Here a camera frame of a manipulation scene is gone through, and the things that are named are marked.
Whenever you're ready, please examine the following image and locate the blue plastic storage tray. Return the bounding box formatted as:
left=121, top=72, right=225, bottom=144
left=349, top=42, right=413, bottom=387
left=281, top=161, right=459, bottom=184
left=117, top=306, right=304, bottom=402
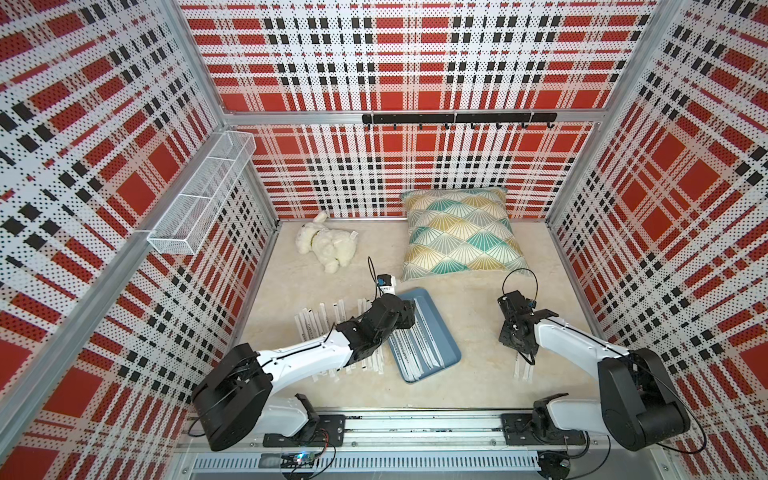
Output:
left=388, top=288, right=462, bottom=384

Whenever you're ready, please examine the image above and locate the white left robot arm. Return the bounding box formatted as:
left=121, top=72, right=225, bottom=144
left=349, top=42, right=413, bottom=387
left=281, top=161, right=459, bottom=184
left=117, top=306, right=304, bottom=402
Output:
left=191, top=294, right=415, bottom=452

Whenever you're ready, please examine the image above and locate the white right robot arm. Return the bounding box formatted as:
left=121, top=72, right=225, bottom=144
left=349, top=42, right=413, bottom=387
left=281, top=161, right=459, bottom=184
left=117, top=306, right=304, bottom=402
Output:
left=497, top=291, right=691, bottom=451

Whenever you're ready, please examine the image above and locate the white plush toy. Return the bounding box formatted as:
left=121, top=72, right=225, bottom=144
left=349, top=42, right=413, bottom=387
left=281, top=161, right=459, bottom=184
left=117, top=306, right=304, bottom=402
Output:
left=295, top=211, right=359, bottom=274

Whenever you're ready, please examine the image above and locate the geometric fan pattern pillow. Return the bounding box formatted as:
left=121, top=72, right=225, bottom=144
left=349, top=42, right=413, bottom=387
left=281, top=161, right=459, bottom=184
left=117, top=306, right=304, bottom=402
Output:
left=401, top=187, right=528, bottom=281

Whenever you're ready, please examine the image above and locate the green circuit board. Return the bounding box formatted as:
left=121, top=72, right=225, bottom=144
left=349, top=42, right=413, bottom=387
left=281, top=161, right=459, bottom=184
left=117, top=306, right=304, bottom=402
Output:
left=279, top=452, right=317, bottom=470

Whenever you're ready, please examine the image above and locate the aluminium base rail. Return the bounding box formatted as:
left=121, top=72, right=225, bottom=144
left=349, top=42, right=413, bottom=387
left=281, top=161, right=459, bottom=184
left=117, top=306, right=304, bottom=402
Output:
left=171, top=409, right=681, bottom=479

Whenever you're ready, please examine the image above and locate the black wall hook rail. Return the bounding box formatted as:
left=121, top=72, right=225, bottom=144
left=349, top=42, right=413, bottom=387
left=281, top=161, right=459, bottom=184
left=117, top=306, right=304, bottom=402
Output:
left=361, top=112, right=558, bottom=127

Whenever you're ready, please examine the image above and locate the white wire mesh basket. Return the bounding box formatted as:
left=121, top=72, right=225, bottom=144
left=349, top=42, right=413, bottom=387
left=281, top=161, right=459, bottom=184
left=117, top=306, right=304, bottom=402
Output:
left=148, top=131, right=256, bottom=256

